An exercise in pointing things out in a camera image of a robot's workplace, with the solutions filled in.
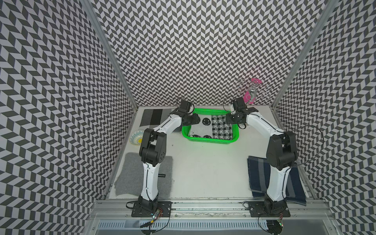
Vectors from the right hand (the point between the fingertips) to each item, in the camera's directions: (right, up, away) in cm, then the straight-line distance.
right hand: (230, 120), depth 96 cm
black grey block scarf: (-57, +2, +13) cm, 58 cm away
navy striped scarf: (+14, -29, -12) cm, 34 cm away
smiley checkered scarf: (-11, -4, +5) cm, 13 cm away
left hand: (-22, 0, +2) cm, 22 cm away
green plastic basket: (-30, -6, +3) cm, 31 cm away
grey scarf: (-59, -31, -17) cm, 69 cm away
